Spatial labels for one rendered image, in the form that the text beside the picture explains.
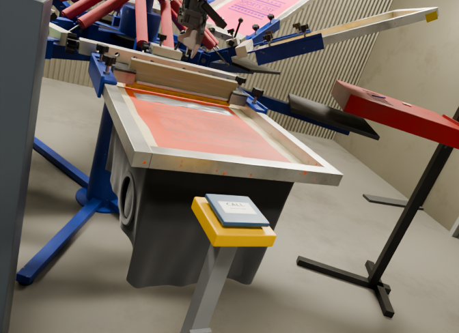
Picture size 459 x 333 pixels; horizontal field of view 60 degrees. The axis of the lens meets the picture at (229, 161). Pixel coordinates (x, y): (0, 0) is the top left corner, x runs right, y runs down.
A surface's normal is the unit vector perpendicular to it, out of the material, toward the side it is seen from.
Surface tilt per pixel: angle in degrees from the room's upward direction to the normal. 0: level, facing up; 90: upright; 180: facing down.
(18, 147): 90
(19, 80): 90
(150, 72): 90
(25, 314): 0
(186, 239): 93
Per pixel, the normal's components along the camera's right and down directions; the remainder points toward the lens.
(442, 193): -0.92, -0.16
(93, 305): 0.29, -0.89
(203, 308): 0.39, 0.45
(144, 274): 0.70, 0.47
